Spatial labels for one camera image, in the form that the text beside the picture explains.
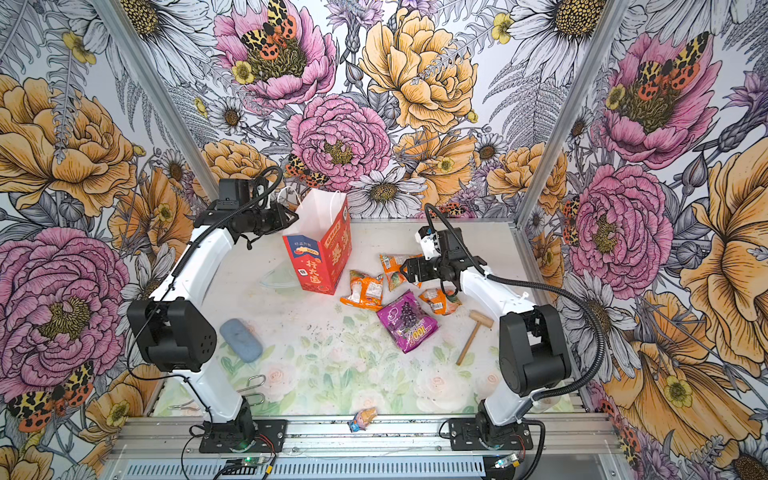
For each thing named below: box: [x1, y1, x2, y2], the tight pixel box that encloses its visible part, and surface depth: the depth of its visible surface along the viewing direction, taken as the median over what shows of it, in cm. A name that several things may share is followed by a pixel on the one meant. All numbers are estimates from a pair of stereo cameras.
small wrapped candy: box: [347, 407, 377, 433], surface depth 76 cm
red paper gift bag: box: [282, 188, 352, 295], surface depth 91 cm
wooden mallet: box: [456, 310, 494, 366], surface depth 95 cm
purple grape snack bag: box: [377, 290, 439, 354], surface depth 88 cm
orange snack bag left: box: [340, 270, 384, 311], surface depth 100 cm
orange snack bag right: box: [418, 288, 462, 316], surface depth 92 cm
